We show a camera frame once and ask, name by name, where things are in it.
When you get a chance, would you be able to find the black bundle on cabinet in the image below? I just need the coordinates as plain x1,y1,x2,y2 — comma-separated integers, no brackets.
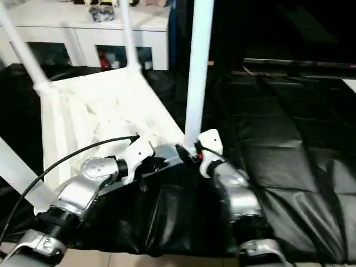
88,4,116,23

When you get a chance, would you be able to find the black plastic mat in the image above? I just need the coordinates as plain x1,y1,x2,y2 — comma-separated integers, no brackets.
0,63,356,264

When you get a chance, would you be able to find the white cabinet with glass doors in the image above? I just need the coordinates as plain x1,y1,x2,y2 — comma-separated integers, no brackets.
0,0,170,72

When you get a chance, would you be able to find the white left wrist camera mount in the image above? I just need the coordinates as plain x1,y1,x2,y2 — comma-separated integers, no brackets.
122,136,156,185

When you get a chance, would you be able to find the black backdrop cloth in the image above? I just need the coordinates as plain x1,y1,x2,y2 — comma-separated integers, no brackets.
166,0,356,81

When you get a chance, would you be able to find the white flat panel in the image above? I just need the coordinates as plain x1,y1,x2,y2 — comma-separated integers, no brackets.
342,79,356,94

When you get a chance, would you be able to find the white plastic table top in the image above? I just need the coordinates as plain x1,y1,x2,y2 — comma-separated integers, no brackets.
32,66,192,215

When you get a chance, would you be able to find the black metal rod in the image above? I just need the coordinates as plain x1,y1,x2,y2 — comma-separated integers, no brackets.
243,58,356,77

